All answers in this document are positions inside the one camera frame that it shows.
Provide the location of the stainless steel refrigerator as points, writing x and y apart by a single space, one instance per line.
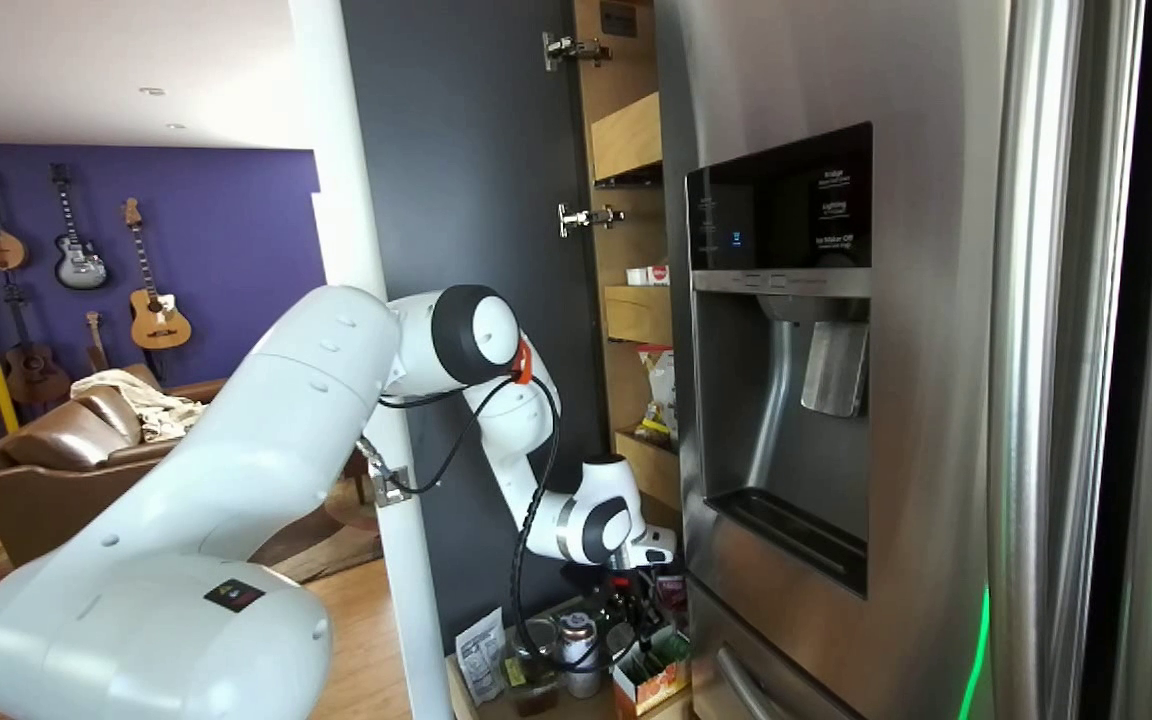
949 402

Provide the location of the red food packages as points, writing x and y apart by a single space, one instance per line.
645 275

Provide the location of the silver door hinge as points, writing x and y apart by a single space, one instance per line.
568 50
581 219

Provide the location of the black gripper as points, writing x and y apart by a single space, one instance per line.
651 592

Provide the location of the wooden pantry shelf drawer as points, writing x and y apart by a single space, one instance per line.
637 317
626 136
651 468

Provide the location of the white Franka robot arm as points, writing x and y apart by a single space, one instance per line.
203 504

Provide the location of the cream blanket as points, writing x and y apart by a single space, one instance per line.
136 402

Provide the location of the dark guitar on stand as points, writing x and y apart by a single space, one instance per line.
32 363

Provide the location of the tan acoustic guitar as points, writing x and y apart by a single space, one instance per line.
158 317

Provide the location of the fridge water dispenser panel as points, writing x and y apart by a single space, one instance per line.
776 363

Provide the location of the glass jar with metal lid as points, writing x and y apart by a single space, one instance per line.
581 654

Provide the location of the white and grey pantry door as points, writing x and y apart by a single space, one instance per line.
468 202

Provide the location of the orange tea bag box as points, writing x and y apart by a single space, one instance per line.
651 673

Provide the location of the brown leather sofa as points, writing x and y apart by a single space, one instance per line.
59 467

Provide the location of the yellow stand post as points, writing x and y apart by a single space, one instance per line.
2 393

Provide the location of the white paper packet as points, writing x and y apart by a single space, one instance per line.
483 659

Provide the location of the grey electric guitar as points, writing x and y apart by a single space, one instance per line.
78 255

